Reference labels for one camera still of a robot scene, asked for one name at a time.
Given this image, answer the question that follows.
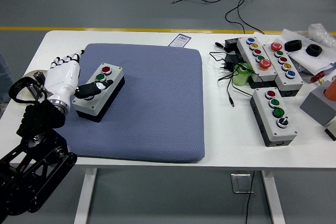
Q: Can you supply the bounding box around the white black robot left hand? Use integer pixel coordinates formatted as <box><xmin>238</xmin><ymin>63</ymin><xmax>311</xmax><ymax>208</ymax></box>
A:
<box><xmin>43</xmin><ymin>49</ymin><xmax>113</xmax><ymax>106</ymax></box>

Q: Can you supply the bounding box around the grey four-button control box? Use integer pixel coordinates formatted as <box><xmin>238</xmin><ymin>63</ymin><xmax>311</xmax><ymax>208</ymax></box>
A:
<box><xmin>249</xmin><ymin>88</ymin><xmax>299</xmax><ymax>147</ymax></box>
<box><xmin>72</xmin><ymin>62</ymin><xmax>126</xmax><ymax>123</ymax></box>

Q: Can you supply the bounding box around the grey five-button control box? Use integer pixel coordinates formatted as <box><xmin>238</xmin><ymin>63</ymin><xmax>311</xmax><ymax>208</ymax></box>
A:
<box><xmin>237</xmin><ymin>36</ymin><xmax>278</xmax><ymax>89</ymax></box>
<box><xmin>262</xmin><ymin>42</ymin><xmax>305</xmax><ymax>98</ymax></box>

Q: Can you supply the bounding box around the blue-grey padded mat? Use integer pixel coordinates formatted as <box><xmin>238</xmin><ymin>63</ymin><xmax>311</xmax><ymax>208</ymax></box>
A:
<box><xmin>51</xmin><ymin>42</ymin><xmax>206</xmax><ymax>164</ymax></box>

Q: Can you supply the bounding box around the purple white barcode label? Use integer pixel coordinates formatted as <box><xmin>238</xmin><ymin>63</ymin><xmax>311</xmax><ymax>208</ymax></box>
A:
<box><xmin>169</xmin><ymin>33</ymin><xmax>192</xmax><ymax>48</ymax></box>

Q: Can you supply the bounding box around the white table leg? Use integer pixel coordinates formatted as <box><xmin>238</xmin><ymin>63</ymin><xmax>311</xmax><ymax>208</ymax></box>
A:
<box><xmin>261</xmin><ymin>170</ymin><xmax>286</xmax><ymax>224</ymax></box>
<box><xmin>73</xmin><ymin>167</ymin><xmax>98</xmax><ymax>224</ymax></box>

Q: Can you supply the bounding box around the black plug adapter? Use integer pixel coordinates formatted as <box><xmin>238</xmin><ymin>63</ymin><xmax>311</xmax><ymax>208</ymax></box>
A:
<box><xmin>217</xmin><ymin>60</ymin><xmax>236</xmax><ymax>73</ymax></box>

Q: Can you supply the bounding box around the black power adapter block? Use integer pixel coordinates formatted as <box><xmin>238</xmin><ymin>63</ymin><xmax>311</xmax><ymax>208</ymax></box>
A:
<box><xmin>224</xmin><ymin>37</ymin><xmax>242</xmax><ymax>53</ymax></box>
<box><xmin>225</xmin><ymin>52</ymin><xmax>246</xmax><ymax>65</ymax></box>

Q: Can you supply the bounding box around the green tape roll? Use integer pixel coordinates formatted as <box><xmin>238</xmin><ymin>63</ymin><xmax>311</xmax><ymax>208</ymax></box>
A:
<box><xmin>233</xmin><ymin>62</ymin><xmax>253</xmax><ymax>87</ymax></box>

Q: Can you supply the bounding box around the metal floor socket plate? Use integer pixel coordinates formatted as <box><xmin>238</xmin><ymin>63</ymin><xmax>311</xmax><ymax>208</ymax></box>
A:
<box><xmin>230</xmin><ymin>173</ymin><xmax>255</xmax><ymax>195</ymax></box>

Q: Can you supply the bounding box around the white paper sheet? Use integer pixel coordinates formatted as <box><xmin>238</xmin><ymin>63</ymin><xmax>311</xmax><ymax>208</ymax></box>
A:
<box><xmin>282</xmin><ymin>28</ymin><xmax>336</xmax><ymax>76</ymax></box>

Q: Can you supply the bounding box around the grey block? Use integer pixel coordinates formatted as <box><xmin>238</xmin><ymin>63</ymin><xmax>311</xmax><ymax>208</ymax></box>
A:
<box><xmin>299</xmin><ymin>81</ymin><xmax>336</xmax><ymax>127</ymax></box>

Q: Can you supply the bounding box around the small red part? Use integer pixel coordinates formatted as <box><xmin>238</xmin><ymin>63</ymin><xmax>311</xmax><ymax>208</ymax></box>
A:
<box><xmin>310</xmin><ymin>71</ymin><xmax>326</xmax><ymax>83</ymax></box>

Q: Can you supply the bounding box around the clear plastic bag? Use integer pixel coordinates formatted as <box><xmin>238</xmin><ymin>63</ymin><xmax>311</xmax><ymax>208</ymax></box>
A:
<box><xmin>299</xmin><ymin>23</ymin><xmax>336</xmax><ymax>49</ymax></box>

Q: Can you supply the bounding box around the orange cylinder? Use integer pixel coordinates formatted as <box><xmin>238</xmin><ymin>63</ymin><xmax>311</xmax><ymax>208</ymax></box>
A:
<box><xmin>324</xmin><ymin>79</ymin><xmax>336</xmax><ymax>100</ymax></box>

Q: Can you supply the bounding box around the small white black box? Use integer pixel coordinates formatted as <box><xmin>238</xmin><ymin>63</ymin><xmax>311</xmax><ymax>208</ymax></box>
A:
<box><xmin>324</xmin><ymin>117</ymin><xmax>336</xmax><ymax>141</ymax></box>

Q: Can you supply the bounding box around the thin black cable with plug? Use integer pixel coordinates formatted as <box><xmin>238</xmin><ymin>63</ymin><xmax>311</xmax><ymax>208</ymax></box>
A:
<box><xmin>209</xmin><ymin>50</ymin><xmax>260</xmax><ymax>108</ymax></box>

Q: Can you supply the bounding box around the black floor cable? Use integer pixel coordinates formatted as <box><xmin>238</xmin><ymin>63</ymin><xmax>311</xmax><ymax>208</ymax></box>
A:
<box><xmin>172</xmin><ymin>0</ymin><xmax>265</xmax><ymax>36</ymax></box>

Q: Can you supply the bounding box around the black cable under table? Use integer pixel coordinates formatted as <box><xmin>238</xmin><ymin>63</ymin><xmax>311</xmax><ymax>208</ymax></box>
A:
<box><xmin>245</xmin><ymin>170</ymin><xmax>256</xmax><ymax>224</ymax></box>

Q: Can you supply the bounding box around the black foam ring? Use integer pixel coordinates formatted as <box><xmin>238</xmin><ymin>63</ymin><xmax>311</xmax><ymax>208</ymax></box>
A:
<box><xmin>285</xmin><ymin>39</ymin><xmax>302</xmax><ymax>51</ymax></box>
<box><xmin>306</xmin><ymin>44</ymin><xmax>323</xmax><ymax>57</ymax></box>

